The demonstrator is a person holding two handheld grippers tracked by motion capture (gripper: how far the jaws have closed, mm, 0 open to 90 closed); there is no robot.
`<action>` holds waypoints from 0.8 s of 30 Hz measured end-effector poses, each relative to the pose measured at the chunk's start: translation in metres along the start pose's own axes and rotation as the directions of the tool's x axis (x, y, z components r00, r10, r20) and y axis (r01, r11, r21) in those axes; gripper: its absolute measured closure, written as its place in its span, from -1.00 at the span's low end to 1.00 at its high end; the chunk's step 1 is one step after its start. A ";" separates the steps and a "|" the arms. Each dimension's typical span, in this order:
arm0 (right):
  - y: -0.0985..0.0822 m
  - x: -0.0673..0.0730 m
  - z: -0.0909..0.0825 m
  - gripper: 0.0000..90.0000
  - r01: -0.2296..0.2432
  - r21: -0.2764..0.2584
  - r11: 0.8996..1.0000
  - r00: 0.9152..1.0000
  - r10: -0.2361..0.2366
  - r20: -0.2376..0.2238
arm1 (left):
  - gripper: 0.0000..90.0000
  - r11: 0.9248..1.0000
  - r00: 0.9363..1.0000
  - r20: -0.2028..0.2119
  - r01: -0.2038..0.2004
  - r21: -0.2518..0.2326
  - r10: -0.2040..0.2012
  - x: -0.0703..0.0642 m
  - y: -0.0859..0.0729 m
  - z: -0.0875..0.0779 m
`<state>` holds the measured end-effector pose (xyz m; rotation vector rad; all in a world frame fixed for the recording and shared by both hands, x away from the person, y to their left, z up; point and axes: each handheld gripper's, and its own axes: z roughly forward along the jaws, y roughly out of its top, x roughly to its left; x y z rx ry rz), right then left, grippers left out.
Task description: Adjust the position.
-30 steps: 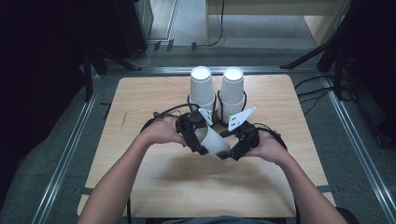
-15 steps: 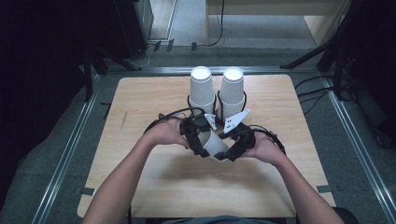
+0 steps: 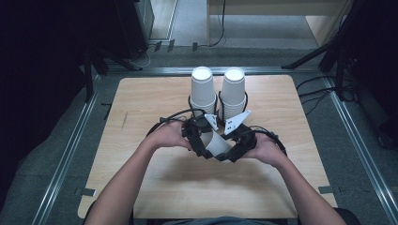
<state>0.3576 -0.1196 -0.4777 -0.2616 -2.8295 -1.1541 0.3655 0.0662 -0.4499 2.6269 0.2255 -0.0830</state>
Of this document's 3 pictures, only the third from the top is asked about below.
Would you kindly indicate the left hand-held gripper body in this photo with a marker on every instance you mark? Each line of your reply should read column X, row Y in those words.
column 192, row 132

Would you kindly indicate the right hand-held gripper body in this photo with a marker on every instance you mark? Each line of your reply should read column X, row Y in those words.
column 245, row 139

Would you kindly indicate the single white paper cup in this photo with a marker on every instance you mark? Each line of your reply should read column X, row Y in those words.
column 216, row 143

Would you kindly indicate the stack of white paper cups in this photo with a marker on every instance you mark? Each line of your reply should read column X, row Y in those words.
column 202, row 90
column 233, row 93

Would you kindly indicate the person's left hand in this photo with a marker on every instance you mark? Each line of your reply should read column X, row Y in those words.
column 169, row 134

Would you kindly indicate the person's right hand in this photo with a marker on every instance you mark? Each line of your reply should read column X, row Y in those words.
column 269, row 150

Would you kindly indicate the person's grey clothing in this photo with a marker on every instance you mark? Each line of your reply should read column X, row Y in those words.
column 219, row 221

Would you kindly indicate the grey tape piece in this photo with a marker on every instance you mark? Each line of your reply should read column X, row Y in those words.
column 86, row 192
column 326, row 189

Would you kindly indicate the black metal stand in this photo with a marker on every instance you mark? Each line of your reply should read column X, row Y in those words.
column 88, row 75

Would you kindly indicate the dark cabinet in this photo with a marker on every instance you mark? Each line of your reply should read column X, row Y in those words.
column 134, row 25

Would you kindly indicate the black tripod stand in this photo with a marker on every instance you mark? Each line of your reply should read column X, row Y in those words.
column 331, row 43

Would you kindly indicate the light wooden desk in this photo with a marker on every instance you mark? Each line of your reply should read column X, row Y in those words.
column 322, row 25

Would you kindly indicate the metal floor rail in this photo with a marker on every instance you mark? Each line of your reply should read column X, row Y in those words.
column 359, row 150
column 65, row 156

